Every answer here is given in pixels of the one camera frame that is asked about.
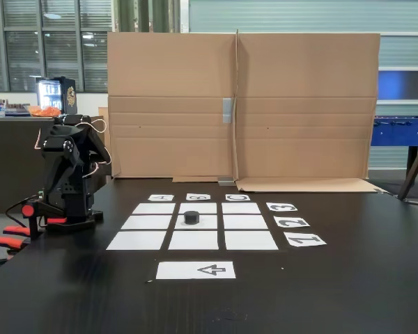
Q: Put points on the black hexagonal token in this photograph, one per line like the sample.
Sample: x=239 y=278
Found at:
x=192 y=217

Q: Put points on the white nine-square grid sheet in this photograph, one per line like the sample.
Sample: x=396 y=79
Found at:
x=143 y=222

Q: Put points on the orange snack bag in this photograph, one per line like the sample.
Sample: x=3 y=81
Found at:
x=46 y=111

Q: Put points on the black mini fridge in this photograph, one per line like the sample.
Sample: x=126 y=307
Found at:
x=61 y=95

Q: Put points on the red and black clamp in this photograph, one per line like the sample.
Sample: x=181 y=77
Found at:
x=29 y=217

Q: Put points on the orange padded chair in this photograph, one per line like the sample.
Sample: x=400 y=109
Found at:
x=3 y=241

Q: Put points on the paper sheet letter A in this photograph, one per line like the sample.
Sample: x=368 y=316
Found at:
x=161 y=198

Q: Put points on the brown cardboard panel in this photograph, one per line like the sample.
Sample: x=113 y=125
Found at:
x=170 y=104
x=306 y=104

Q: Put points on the paper sheet letter B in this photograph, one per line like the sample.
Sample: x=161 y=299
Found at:
x=198 y=197

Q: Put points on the white arrow paper sheet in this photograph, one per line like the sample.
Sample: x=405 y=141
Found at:
x=181 y=270

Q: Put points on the grey tape strip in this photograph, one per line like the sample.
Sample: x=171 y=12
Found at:
x=227 y=110
x=225 y=181

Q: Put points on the paper sheet letter C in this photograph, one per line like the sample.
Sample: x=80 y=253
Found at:
x=237 y=197

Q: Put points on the paper sheet number 3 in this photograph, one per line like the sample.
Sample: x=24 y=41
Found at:
x=281 y=207

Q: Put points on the paper sheet number 2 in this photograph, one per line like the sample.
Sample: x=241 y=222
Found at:
x=292 y=222

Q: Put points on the paper sheet number 1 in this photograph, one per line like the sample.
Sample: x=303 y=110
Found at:
x=305 y=240

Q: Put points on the blue foosball table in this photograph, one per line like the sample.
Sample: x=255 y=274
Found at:
x=400 y=130

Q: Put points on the brown wooden stand leg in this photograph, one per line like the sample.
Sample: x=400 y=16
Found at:
x=416 y=167

